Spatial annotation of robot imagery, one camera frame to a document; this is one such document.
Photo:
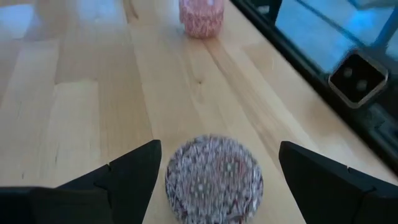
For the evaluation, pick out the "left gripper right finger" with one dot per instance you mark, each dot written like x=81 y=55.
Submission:
x=326 y=193

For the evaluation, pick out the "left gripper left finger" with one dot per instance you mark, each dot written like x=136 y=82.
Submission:
x=118 y=186

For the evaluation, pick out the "dark red patterned candle tin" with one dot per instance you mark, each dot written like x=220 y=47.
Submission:
x=214 y=180

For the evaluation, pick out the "pink patterned candle tin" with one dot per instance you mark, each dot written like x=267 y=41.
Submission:
x=202 y=18

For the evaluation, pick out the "black aluminium rig frame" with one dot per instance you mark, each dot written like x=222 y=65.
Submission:
x=298 y=57

